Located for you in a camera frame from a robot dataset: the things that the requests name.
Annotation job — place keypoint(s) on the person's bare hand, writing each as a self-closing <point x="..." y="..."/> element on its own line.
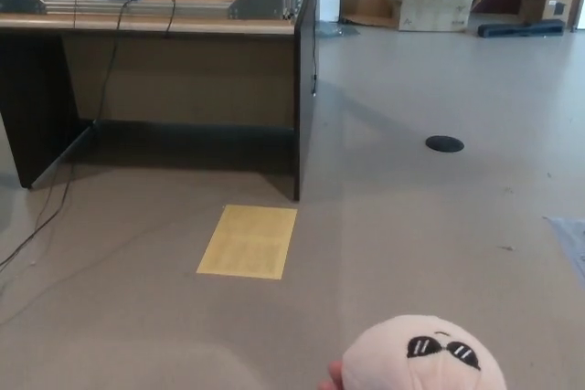
<point x="332" y="378"/>

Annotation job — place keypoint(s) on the pink plush dumpling with sunglasses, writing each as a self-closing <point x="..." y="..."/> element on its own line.
<point x="388" y="353"/>

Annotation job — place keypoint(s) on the yellow paper sheet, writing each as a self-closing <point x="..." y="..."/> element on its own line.
<point x="249" y="244"/>

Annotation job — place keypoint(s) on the black round floor cover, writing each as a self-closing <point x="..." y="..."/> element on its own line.
<point x="444" y="143"/>

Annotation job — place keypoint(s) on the clear plastic sheet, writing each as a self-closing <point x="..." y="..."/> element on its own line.
<point x="573" y="239"/>

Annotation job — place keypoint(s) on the wooden desk with dark panels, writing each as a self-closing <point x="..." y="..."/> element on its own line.
<point x="183" y="84"/>

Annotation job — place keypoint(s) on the clear plastic bag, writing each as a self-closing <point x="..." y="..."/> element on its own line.
<point x="336" y="30"/>

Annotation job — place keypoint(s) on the large open cardboard box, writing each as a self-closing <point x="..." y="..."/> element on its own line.
<point x="434" y="8"/>

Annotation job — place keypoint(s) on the small cardboard box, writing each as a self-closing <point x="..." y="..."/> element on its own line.
<point x="555" y="2"/>

